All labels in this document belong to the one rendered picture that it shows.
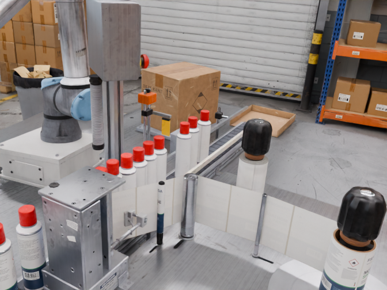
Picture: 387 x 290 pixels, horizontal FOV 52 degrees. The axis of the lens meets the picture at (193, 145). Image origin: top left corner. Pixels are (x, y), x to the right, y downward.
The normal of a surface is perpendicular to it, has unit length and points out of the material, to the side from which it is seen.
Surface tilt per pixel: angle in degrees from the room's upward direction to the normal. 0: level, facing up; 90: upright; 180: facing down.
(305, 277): 0
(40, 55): 90
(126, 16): 90
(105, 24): 90
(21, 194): 0
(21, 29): 88
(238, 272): 0
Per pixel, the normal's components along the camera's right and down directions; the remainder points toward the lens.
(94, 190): 0.06, -0.91
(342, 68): -0.32, 0.36
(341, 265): -0.68, 0.26
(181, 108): 0.75, 0.31
